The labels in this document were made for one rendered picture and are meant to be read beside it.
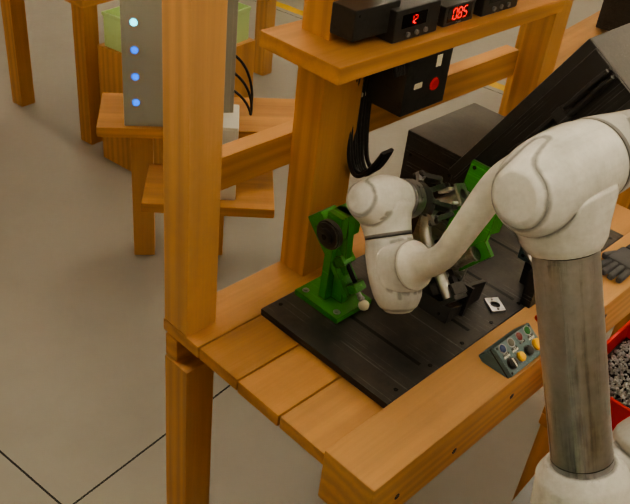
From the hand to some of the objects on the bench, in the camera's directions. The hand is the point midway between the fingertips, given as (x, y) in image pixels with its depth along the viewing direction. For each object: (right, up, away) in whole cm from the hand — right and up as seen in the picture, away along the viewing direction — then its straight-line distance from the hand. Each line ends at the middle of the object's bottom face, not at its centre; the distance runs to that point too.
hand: (452, 197), depth 200 cm
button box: (+14, -41, +1) cm, 44 cm away
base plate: (+7, -19, +28) cm, 35 cm away
